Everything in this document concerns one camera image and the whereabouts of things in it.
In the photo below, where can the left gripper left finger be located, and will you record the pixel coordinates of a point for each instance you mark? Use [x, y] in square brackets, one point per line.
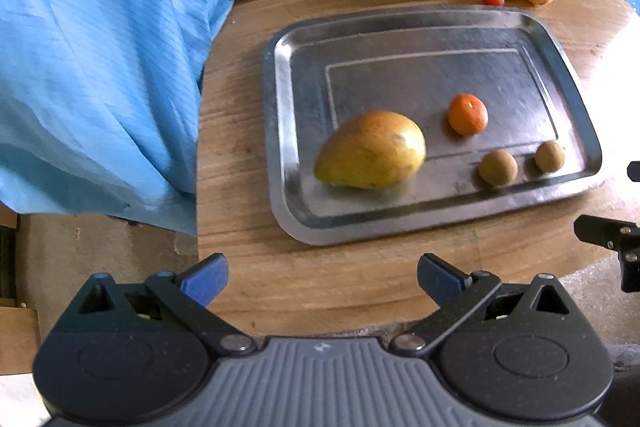
[167, 313]

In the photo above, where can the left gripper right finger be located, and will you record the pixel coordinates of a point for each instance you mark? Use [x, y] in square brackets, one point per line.
[479, 313]

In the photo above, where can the small orange tangerine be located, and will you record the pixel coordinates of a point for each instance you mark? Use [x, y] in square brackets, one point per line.
[467, 115]

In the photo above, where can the small brown longan right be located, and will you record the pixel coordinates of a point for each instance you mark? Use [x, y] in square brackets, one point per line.
[549, 157]

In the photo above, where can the small brown longan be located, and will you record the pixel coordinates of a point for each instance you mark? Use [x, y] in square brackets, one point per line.
[498, 168]
[549, 157]

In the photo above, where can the small brown longan left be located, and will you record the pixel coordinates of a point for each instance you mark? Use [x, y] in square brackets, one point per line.
[498, 168]

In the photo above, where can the yellow green mango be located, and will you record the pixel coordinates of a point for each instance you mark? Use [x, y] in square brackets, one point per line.
[373, 151]

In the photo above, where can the steel metal tray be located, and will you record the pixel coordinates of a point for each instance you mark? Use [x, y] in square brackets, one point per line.
[319, 74]

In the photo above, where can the light blue garment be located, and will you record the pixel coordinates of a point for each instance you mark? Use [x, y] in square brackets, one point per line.
[99, 106]

